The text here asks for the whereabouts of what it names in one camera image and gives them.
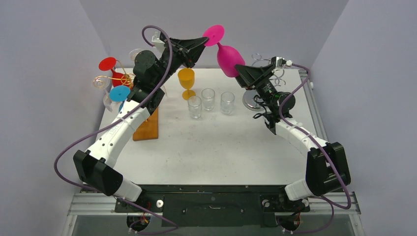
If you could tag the clear wine glass left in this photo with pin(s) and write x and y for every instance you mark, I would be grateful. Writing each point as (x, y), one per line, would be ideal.
(109, 104)

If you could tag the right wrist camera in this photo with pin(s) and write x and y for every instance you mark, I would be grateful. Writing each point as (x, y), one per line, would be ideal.
(280, 62)

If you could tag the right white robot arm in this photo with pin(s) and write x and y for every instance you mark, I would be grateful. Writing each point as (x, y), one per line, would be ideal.
(326, 168)

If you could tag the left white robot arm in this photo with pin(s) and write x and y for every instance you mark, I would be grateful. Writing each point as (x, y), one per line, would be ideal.
(95, 165)

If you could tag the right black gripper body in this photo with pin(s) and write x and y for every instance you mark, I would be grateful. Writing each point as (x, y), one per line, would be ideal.
(258, 78)

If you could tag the gold wire glass rack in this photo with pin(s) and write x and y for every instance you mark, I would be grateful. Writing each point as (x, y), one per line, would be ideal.
(102, 82)

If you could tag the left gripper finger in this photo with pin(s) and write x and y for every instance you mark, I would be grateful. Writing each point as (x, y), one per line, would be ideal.
(194, 50)
(197, 42)

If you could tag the chrome wire glass rack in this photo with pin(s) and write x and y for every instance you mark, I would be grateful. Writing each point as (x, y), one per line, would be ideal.
(250, 98)

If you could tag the yellow plastic goblet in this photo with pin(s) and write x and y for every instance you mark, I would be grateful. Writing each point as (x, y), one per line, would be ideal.
(187, 79)

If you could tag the wooden rack base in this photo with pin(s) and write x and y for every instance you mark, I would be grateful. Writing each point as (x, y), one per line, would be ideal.
(148, 130)

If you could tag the clear etched glass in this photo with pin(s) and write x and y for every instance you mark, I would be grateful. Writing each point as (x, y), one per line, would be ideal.
(208, 99)
(195, 107)
(227, 102)

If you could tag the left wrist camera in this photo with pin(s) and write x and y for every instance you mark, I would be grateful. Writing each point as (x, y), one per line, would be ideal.
(158, 40)

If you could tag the aluminium rail frame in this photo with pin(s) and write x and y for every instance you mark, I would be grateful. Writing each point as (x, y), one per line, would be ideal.
(95, 204)

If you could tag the blue wine glass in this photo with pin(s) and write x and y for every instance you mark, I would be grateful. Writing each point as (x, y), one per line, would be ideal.
(118, 95)

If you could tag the red wine glass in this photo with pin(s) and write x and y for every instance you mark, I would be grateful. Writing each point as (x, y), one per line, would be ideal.
(117, 78)

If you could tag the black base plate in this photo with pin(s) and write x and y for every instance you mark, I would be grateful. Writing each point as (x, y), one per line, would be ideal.
(215, 205)

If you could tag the pink wine glass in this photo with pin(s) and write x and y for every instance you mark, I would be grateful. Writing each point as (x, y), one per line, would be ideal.
(227, 56)

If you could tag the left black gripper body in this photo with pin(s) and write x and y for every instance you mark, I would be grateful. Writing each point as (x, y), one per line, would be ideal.
(178, 58)

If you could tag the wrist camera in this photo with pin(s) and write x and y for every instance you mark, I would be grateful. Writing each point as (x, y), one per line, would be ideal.
(280, 62)
(158, 40)

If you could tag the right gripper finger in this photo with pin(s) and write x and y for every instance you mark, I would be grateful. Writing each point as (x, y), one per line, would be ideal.
(253, 73)
(247, 83)

